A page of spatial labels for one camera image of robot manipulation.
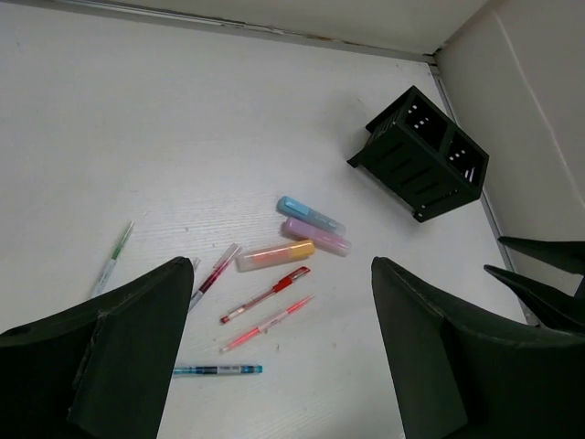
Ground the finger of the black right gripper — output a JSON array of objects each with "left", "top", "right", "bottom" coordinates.
[
  {"left": 498, "top": 236, "right": 585, "bottom": 275},
  {"left": 484, "top": 265, "right": 584, "bottom": 330}
]

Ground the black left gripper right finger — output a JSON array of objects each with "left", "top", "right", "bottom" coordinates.
[{"left": 371, "top": 257, "right": 584, "bottom": 438}]

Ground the purple highlighter marker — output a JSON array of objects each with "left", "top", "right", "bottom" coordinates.
[{"left": 282, "top": 218, "right": 352, "bottom": 257}]

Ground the black slotted pen holder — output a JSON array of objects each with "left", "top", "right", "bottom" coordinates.
[{"left": 347, "top": 86, "right": 489, "bottom": 222}]

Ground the red capped gel pen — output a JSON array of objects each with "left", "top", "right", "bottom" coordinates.
[{"left": 219, "top": 266, "right": 311, "bottom": 325}]

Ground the blue clear gel pen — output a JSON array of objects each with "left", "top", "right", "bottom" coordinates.
[{"left": 173, "top": 365, "right": 263, "bottom": 376}]

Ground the orange yellow highlighter marker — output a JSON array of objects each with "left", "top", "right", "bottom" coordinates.
[{"left": 236, "top": 240, "right": 315, "bottom": 273}]

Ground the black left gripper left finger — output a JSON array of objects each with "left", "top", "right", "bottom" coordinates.
[{"left": 1, "top": 257, "right": 194, "bottom": 438}]

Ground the dark red clear pen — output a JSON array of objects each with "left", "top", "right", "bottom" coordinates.
[{"left": 188, "top": 243, "right": 241, "bottom": 311}]

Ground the pink clear gel pen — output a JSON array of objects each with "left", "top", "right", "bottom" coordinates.
[{"left": 219, "top": 294, "right": 315, "bottom": 353}]

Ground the blue highlighter marker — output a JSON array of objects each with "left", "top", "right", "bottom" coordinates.
[{"left": 276, "top": 196, "right": 346, "bottom": 237}]

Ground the green clear pen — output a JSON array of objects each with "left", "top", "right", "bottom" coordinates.
[{"left": 90, "top": 221, "right": 134, "bottom": 299}]

